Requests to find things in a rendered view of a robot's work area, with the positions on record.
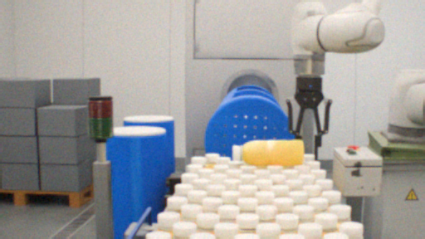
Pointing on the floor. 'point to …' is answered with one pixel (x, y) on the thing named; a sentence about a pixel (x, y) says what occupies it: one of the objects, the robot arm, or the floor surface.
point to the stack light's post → (103, 200)
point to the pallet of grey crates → (46, 139)
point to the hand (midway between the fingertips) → (308, 148)
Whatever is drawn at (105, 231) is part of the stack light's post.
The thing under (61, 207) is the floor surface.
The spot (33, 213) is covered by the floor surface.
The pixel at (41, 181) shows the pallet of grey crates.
